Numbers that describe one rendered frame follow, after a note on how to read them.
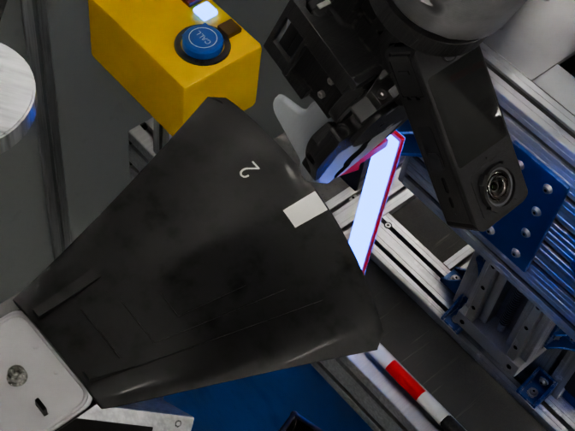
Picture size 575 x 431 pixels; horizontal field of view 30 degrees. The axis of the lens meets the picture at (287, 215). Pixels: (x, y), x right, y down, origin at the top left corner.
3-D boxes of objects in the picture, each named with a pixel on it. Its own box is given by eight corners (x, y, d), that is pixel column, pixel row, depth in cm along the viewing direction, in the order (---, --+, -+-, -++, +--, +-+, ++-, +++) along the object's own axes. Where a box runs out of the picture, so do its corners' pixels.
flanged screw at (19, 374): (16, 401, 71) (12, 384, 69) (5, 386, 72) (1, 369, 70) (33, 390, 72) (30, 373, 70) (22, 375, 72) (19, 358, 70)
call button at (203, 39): (173, 45, 105) (174, 32, 104) (205, 28, 107) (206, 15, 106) (198, 69, 104) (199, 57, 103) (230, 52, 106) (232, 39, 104)
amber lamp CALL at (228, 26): (216, 29, 107) (216, 25, 106) (230, 21, 107) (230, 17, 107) (228, 39, 106) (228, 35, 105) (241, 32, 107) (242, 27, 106)
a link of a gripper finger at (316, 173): (336, 136, 68) (391, 69, 61) (352, 158, 68) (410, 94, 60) (281, 168, 66) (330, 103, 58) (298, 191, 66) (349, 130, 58)
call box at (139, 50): (90, 64, 116) (85, -9, 108) (164, 26, 121) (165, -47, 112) (181, 157, 110) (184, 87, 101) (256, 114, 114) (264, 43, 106)
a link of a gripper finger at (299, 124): (274, 120, 73) (320, 51, 65) (324, 189, 72) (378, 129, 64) (238, 139, 71) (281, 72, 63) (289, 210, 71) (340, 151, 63)
